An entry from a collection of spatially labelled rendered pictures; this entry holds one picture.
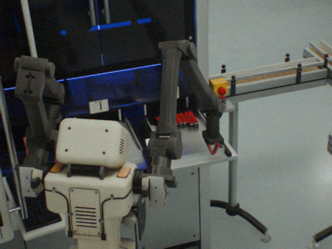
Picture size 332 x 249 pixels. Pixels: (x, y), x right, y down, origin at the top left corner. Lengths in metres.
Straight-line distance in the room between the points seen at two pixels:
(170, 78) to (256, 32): 4.12
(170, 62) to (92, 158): 0.45
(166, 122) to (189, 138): 0.74
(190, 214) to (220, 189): 0.68
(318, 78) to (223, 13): 3.44
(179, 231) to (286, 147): 1.32
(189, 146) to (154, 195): 0.79
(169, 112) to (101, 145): 0.28
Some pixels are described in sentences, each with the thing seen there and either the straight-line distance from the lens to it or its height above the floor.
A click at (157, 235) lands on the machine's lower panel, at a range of 3.42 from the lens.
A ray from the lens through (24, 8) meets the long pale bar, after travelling 2.60.
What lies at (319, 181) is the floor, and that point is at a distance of 4.17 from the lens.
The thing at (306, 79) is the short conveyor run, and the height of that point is 0.90.
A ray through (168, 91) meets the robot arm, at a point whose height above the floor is 1.40.
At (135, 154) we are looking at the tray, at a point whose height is 0.89.
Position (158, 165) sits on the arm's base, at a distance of 2.08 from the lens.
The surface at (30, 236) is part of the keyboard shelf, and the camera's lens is 2.56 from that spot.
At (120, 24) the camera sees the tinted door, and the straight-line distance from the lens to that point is 2.78.
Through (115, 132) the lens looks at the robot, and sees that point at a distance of 2.02.
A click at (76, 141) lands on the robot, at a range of 2.05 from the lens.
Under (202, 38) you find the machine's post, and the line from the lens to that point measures 2.90.
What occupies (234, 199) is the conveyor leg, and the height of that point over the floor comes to 0.20.
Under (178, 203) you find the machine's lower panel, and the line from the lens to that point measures 3.32.
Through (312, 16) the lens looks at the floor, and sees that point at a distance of 6.69.
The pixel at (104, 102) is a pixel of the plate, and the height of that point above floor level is 1.04.
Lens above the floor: 2.41
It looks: 31 degrees down
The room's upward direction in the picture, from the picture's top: 3 degrees counter-clockwise
